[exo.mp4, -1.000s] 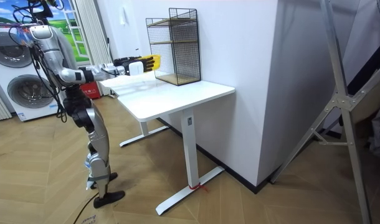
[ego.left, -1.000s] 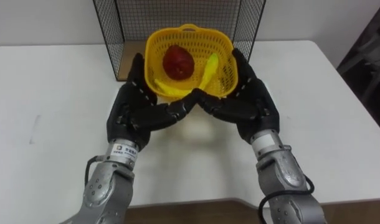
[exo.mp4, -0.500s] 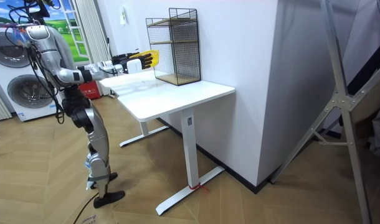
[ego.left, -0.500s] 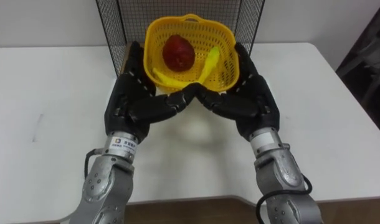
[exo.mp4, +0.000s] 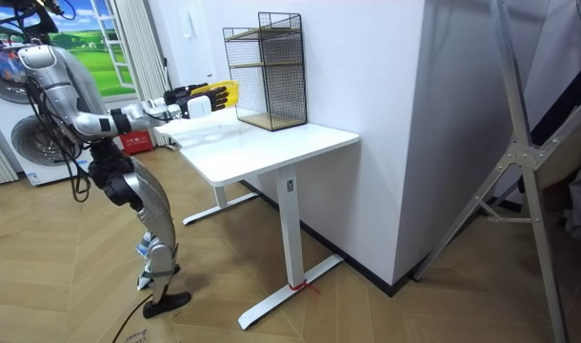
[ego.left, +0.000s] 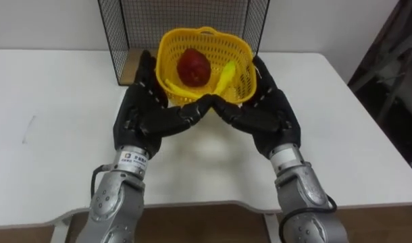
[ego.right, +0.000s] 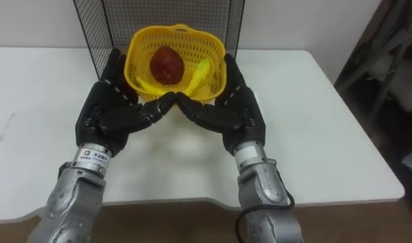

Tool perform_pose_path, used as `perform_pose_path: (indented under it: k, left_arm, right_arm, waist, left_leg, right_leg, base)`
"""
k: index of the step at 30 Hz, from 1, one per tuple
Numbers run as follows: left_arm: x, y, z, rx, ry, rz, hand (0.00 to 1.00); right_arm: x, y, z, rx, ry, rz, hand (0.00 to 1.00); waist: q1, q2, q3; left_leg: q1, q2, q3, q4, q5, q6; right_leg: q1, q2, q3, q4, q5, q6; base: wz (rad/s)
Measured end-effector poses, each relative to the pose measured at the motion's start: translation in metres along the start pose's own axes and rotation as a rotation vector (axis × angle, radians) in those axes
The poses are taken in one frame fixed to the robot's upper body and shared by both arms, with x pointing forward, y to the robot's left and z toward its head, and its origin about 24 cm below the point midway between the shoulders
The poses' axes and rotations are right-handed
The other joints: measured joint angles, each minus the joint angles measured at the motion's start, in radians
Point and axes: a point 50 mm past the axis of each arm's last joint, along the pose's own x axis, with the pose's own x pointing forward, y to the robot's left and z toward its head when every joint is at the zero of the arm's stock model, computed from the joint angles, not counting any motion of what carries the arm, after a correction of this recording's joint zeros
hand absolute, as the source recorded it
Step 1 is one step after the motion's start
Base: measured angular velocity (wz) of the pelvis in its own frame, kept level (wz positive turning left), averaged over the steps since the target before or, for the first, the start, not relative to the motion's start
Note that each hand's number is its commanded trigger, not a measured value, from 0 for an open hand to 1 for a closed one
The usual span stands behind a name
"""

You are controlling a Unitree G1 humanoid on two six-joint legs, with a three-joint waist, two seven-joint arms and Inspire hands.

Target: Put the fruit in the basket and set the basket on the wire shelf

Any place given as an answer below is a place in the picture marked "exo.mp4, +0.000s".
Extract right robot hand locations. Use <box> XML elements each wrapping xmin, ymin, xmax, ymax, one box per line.
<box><xmin>177</xmin><ymin>85</ymin><xmax>230</xmax><ymax>120</ymax></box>

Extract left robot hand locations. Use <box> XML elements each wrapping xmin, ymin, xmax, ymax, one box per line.
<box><xmin>163</xmin><ymin>83</ymin><xmax>210</xmax><ymax>107</ymax></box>

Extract yellow plastic basket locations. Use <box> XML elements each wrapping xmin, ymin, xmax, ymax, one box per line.
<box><xmin>190</xmin><ymin>79</ymin><xmax>241</xmax><ymax>109</ymax></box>

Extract red box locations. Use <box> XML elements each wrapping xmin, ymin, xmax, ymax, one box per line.
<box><xmin>118</xmin><ymin>130</ymin><xmax>155</xmax><ymax>156</ymax></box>

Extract white desk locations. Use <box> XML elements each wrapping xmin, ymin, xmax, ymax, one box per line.
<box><xmin>154</xmin><ymin>107</ymin><xmax>361</xmax><ymax>332</ymax></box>

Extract robot body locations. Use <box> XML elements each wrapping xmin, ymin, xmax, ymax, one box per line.
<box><xmin>0</xmin><ymin>0</ymin><xmax>144</xmax><ymax>212</ymax></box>

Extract robot legs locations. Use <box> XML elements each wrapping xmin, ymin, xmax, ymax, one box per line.
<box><xmin>122</xmin><ymin>156</ymin><xmax>193</xmax><ymax>320</ymax></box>

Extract white washing machine tower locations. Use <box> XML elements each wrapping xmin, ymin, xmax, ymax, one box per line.
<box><xmin>0</xmin><ymin>45</ymin><xmax>94</xmax><ymax>188</ymax></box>

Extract black wire mesh shelf rack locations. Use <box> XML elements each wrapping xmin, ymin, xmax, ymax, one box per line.
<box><xmin>222</xmin><ymin>11</ymin><xmax>310</xmax><ymax>132</ymax></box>

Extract landscape window wall poster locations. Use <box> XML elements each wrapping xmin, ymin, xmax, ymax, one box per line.
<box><xmin>0</xmin><ymin>0</ymin><xmax>140</xmax><ymax>99</ymax></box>

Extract cable bundle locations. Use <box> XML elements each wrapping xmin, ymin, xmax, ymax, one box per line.
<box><xmin>0</xmin><ymin>0</ymin><xmax>78</xmax><ymax>23</ymax></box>

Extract red strap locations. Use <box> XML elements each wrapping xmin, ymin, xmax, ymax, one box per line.
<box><xmin>287</xmin><ymin>280</ymin><xmax>321</xmax><ymax>294</ymax></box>

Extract black floor cable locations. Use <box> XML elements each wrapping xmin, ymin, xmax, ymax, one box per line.
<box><xmin>110</xmin><ymin>292</ymin><xmax>154</xmax><ymax>343</ymax></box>

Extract silver metal frame stand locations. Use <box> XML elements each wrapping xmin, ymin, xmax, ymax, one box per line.
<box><xmin>411</xmin><ymin>0</ymin><xmax>581</xmax><ymax>343</ymax></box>

